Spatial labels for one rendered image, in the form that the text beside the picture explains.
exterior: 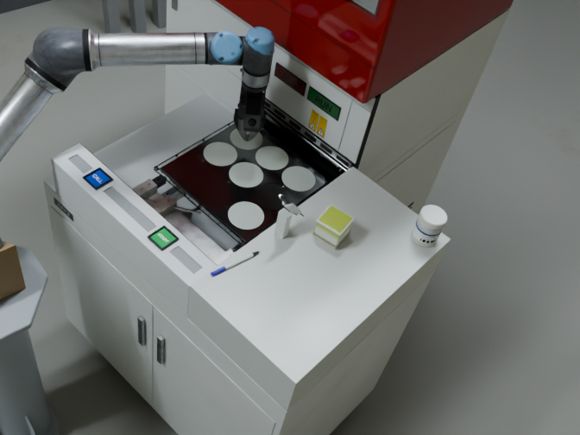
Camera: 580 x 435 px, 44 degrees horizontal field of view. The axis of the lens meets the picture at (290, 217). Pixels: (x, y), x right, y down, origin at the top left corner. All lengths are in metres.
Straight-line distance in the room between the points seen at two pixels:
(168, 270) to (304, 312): 0.35
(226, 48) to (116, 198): 0.50
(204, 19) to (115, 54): 0.60
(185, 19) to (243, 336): 1.10
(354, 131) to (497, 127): 2.04
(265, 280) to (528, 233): 1.96
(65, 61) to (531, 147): 2.74
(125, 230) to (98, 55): 0.44
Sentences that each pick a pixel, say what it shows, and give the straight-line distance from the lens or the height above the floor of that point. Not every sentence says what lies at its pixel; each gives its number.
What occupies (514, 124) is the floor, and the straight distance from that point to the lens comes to 4.02.
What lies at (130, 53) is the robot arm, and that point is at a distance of 1.72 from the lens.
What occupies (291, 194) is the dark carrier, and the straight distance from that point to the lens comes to 2.03.
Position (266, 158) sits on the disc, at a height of 0.90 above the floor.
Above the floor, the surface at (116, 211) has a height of 0.96.
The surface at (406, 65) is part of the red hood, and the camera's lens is 1.93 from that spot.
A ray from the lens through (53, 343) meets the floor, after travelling 2.78.
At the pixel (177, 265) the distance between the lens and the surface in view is 1.76.
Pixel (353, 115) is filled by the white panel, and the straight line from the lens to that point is 1.96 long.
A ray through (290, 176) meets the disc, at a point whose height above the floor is 0.90.
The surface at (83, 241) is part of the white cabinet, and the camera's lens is 2.13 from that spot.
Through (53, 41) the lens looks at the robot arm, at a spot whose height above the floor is 1.34.
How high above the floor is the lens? 2.39
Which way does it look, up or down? 49 degrees down
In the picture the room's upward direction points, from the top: 13 degrees clockwise
